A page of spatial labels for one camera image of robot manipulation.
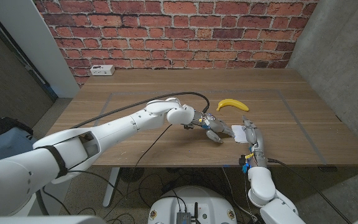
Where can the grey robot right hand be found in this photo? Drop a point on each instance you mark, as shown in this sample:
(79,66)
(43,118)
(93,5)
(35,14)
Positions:
(256,140)

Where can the small grey electronics box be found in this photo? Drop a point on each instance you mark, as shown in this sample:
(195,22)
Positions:
(183,217)

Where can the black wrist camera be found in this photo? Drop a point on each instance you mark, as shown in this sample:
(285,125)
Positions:
(189,126)
(243,161)

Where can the yellow toy banana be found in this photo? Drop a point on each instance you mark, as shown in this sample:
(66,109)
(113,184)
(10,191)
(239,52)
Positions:
(232,103)

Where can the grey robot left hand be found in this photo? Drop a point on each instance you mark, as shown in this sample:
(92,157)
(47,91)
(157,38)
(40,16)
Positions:
(214,124)

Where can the white table leg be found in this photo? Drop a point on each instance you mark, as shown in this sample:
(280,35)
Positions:
(110,186)

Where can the red brick printed backdrop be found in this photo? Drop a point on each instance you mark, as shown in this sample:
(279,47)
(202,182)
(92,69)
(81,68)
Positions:
(179,31)

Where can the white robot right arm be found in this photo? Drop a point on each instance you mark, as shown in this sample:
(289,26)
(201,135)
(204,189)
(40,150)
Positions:
(261,186)

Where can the black round disc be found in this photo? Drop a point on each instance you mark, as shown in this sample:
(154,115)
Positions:
(130,174)

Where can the white paper shipping label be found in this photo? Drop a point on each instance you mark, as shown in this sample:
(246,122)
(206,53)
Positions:
(238,133)

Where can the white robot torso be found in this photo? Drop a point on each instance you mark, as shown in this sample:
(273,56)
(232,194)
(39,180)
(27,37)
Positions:
(194,199)

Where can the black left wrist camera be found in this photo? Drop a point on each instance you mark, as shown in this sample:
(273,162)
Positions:
(189,126)

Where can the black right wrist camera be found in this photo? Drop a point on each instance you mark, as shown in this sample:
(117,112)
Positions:
(243,161)

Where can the white power strip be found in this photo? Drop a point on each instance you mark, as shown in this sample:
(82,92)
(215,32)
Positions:
(102,70)

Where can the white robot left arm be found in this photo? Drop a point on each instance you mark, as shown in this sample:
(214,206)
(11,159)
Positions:
(104,133)

